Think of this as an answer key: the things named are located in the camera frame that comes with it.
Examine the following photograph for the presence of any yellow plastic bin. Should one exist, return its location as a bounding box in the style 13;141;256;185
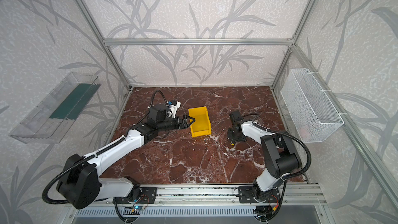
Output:
188;106;211;138

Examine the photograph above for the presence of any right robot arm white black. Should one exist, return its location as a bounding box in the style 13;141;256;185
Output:
228;111;312;204

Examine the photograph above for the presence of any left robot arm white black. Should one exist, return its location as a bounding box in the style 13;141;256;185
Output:
41;101;195;209

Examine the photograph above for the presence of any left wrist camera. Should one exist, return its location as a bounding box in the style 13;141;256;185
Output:
166;100;181;118

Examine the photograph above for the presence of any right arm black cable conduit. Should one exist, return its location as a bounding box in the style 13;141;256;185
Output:
245;113;312;181

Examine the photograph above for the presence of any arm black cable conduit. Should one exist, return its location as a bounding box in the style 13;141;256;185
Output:
41;136;125;205
245;113;312;181

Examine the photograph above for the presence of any white wire mesh basket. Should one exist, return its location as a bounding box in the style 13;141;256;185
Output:
281;68;344;143

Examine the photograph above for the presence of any aluminium frame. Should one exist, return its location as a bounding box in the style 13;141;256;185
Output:
73;0;398;207

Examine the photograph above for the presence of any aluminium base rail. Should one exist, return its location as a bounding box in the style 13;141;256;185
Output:
65;183;327;207

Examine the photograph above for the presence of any clear plastic wall tray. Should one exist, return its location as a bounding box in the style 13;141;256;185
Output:
9;72;101;144

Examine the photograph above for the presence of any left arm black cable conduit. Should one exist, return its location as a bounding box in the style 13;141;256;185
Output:
41;136;125;205

